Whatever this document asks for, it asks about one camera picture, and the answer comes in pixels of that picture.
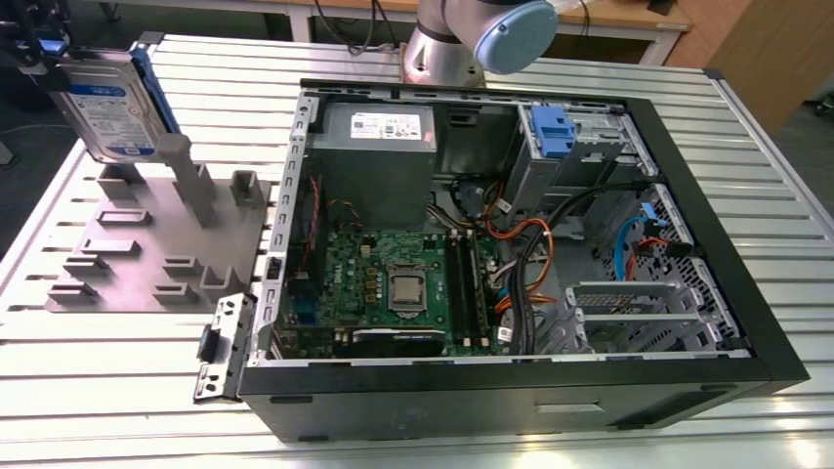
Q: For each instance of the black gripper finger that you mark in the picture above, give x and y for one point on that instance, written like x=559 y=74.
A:
x=18 y=49
x=57 y=78

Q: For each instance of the hard disk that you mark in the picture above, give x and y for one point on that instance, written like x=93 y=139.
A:
x=110 y=122

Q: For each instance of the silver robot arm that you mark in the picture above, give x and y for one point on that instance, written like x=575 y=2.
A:
x=443 y=54

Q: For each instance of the black table corner cap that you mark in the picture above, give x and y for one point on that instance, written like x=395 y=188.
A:
x=150 y=38
x=712 y=73

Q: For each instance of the grey parts rack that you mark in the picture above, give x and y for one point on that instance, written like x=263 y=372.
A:
x=163 y=244

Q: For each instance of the silver power supply unit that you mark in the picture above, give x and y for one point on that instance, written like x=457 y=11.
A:
x=371 y=185

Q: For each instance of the green motherboard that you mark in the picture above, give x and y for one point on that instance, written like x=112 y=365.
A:
x=364 y=244

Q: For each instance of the silver CPU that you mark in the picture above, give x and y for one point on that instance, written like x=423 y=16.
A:
x=408 y=290

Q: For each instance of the CPU socket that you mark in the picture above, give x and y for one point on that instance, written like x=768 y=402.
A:
x=408 y=311

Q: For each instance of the black graphics card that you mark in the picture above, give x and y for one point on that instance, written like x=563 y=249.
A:
x=397 y=343

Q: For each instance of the black RAM slot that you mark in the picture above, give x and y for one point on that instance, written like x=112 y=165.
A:
x=460 y=288
x=477 y=288

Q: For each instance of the blue plastic bay latch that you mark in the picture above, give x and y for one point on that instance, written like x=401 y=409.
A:
x=549 y=122

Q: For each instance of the silver optical drive cage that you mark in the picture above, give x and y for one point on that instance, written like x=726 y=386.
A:
x=567 y=171

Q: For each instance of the black PC case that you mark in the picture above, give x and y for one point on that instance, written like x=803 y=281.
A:
x=456 y=405

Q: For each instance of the wooden cabinet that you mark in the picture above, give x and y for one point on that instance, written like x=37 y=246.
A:
x=768 y=49

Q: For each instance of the silver slot retention bracket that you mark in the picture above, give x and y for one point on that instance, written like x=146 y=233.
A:
x=233 y=337

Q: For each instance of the wooden desk white frame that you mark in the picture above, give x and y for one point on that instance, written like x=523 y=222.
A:
x=619 y=17

